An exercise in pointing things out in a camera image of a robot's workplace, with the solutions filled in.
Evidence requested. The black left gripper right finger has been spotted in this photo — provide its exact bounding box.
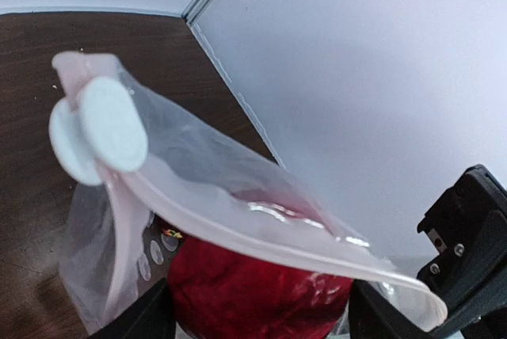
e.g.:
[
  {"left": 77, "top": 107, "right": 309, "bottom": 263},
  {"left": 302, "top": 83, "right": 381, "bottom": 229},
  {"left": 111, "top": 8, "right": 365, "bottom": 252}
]
[{"left": 350, "top": 280, "right": 440, "bottom": 339}]

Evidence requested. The red toy fruit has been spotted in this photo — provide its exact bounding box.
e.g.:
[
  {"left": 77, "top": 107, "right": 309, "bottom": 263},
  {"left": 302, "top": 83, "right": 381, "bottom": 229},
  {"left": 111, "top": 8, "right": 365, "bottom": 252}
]
[{"left": 167, "top": 237, "right": 352, "bottom": 338}]

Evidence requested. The clear zip top bag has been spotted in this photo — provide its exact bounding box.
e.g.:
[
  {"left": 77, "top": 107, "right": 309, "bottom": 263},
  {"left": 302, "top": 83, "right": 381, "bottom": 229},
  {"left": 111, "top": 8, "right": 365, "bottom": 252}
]
[{"left": 48, "top": 51, "right": 448, "bottom": 336}]

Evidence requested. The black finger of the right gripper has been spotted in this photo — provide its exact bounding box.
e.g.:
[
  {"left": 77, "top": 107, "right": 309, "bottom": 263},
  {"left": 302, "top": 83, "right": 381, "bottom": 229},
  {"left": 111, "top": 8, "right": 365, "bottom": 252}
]
[{"left": 417, "top": 165, "right": 506, "bottom": 331}]

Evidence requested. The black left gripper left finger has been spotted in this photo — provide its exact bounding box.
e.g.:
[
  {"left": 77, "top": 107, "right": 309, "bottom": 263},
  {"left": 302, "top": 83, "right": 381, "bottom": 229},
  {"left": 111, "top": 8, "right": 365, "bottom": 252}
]
[{"left": 90, "top": 278, "right": 177, "bottom": 339}]

